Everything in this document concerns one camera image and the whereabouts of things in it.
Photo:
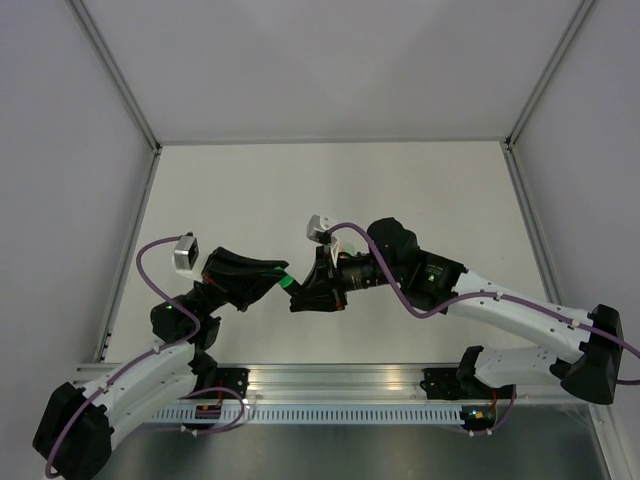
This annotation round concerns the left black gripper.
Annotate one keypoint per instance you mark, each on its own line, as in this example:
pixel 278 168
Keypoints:
pixel 241 279

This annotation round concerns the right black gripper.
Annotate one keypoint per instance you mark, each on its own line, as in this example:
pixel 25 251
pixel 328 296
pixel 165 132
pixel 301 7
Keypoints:
pixel 320 290

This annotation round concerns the bright green pen cap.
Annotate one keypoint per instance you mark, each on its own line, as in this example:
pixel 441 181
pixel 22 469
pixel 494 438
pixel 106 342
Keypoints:
pixel 287 282

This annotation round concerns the black green-tipped highlighter pen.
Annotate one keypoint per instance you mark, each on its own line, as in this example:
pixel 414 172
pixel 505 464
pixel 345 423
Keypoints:
pixel 294 289

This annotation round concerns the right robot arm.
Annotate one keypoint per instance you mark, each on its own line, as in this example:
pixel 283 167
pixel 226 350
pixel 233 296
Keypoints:
pixel 578 350

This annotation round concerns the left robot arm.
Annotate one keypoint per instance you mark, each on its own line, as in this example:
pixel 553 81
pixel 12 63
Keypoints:
pixel 82 426

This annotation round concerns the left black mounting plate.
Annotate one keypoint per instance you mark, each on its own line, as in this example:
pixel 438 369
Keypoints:
pixel 233 378

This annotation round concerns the black mounting plate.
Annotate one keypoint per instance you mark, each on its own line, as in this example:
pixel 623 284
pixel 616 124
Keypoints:
pixel 448 383
pixel 233 378

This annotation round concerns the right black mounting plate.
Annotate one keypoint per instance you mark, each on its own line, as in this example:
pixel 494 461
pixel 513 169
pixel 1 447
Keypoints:
pixel 448 383

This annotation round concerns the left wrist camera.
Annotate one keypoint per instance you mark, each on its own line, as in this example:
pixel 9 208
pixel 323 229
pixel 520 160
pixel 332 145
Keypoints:
pixel 186 255

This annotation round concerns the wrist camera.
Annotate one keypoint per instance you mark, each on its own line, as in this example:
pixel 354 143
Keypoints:
pixel 186 255
pixel 317 230

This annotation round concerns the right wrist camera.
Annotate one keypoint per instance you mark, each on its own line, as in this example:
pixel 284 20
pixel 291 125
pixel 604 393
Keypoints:
pixel 317 230

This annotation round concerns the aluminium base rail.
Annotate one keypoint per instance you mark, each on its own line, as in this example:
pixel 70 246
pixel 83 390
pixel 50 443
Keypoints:
pixel 344 384

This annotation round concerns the white slotted cable duct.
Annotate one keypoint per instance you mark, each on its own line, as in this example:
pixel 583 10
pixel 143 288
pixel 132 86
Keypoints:
pixel 265 414

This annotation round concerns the right aluminium frame post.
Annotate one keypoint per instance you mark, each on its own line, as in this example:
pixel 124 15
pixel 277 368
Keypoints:
pixel 536 237

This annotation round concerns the aluminium frame post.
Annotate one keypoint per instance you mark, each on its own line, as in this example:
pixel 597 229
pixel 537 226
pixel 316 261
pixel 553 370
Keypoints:
pixel 92 32
pixel 536 237

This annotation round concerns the left aluminium frame post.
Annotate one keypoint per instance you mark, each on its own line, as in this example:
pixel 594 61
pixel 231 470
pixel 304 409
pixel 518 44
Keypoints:
pixel 92 32

